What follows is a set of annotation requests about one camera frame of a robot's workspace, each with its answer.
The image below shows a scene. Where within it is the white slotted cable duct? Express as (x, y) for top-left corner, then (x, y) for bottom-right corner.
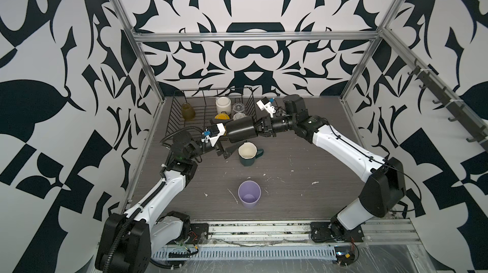
(152, 246), (337, 261)

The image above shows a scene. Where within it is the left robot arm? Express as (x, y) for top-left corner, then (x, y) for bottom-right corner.
(95, 124), (229, 272)

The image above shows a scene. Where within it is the grey wall hook rail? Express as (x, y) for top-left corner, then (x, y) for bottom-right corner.
(407, 59), (487, 152)

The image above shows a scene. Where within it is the black wire dish rack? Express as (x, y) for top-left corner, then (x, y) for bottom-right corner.
(166, 87), (257, 135)

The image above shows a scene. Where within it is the clear glass cup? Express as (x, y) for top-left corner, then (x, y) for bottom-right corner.
(233, 102), (245, 114)

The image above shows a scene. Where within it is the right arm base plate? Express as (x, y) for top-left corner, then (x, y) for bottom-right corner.
(310, 222), (363, 243)

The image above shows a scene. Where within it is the black mug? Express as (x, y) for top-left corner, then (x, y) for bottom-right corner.
(225, 116), (257, 143)

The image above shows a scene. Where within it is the cream white mug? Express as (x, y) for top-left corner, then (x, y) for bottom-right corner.
(233, 112), (246, 120)

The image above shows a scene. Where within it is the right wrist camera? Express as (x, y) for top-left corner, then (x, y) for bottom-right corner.
(256, 97), (277, 118)

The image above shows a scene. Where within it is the small green circuit board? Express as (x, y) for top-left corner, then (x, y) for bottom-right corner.
(334, 245), (360, 267)

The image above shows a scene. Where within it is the dark green mug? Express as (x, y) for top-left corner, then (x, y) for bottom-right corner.
(238, 142), (264, 167)

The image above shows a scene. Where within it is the olive glass cup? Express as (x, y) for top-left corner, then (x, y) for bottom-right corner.
(181, 103), (196, 121)

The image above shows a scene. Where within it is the white mug red inside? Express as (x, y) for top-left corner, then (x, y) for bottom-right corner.
(216, 96), (232, 115)

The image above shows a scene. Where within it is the yellow mug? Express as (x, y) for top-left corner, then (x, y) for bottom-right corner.
(214, 112), (231, 120)

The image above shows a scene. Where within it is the lavender cup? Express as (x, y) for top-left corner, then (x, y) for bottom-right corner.
(238, 180), (262, 209)

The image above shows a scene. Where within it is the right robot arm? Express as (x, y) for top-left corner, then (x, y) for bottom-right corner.
(255, 95), (406, 238)

